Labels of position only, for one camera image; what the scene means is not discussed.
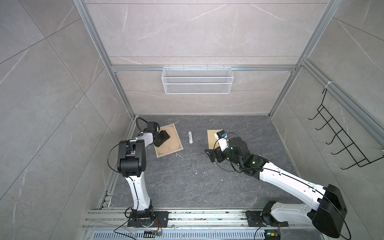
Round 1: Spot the tan bordered letter paper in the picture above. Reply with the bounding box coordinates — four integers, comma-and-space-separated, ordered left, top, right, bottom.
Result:
155, 124, 184, 158

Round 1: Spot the yellow kraft envelope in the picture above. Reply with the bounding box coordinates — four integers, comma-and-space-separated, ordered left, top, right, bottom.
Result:
207, 130, 221, 150

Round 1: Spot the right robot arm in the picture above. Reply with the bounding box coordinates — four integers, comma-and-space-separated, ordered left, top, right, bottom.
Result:
205, 132, 348, 239

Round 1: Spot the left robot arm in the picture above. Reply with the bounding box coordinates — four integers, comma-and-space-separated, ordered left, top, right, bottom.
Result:
117, 117, 171, 212

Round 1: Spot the white glue stick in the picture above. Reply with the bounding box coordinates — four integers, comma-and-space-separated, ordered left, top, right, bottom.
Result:
188, 131, 193, 144

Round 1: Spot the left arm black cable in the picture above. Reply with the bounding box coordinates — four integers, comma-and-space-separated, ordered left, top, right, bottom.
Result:
107, 116, 149, 175

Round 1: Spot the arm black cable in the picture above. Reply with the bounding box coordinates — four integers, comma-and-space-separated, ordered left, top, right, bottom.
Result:
107, 116, 149, 175
212, 131, 352, 240

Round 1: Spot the white wire mesh basket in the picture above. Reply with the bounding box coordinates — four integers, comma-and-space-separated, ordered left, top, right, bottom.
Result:
162, 67, 234, 95

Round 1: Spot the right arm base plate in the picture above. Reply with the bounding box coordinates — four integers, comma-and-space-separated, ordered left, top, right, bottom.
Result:
245, 211, 289, 227

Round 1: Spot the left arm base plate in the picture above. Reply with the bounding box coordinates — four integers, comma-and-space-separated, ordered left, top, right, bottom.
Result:
127, 210, 169, 228

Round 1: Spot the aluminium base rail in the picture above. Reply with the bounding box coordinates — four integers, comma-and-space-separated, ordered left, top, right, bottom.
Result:
80, 209, 328, 240

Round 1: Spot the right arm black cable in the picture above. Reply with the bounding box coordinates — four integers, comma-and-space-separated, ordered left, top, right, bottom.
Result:
212, 131, 352, 240

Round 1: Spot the black wire hook rack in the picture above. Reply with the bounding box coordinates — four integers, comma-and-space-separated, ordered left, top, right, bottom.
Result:
308, 89, 384, 170

